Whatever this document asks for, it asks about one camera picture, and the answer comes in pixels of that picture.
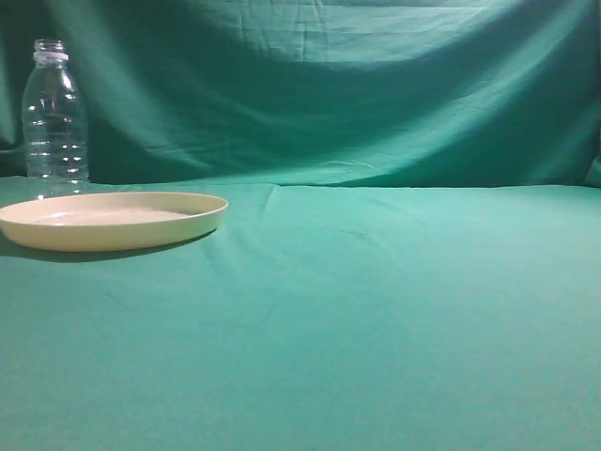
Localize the cream oval plate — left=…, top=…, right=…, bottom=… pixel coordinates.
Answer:
left=1, top=192, right=229, bottom=252

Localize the green cloth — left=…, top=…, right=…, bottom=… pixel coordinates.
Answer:
left=1, top=1, right=600, bottom=450

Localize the clear plastic bottle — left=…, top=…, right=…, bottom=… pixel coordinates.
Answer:
left=22, top=39, right=89, bottom=200

